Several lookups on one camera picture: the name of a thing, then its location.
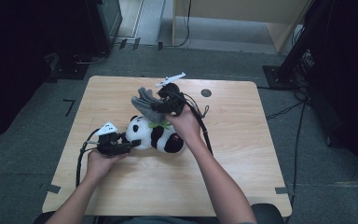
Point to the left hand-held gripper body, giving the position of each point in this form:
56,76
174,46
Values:
108,144

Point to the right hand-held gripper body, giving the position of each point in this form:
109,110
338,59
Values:
172,99

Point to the grey cloth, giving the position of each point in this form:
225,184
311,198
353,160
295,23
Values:
146,104

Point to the panda plush toy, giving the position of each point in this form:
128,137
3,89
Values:
155,137

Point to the person's left hand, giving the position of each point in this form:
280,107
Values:
101,165

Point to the person's right hand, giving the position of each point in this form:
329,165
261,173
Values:
186,124

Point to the round black table grommet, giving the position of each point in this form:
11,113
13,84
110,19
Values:
206,92

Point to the black angled floor tape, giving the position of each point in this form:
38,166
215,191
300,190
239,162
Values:
71,105

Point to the dark floor tape strip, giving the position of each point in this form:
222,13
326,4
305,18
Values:
160,46
122,43
136,43

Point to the person's clothing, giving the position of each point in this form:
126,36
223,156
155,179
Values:
155,221

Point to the black cabinet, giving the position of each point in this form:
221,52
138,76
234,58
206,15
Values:
105,25

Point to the black chair armrest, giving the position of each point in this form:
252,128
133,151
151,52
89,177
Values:
42,218

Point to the beige wooden desk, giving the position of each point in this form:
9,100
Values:
245,7

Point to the dark curtain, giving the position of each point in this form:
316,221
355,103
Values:
18,62

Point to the black metal stand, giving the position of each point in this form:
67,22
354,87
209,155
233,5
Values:
292,56

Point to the grey tape piece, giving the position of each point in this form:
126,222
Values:
281,190

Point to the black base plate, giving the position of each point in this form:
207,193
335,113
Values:
68,70

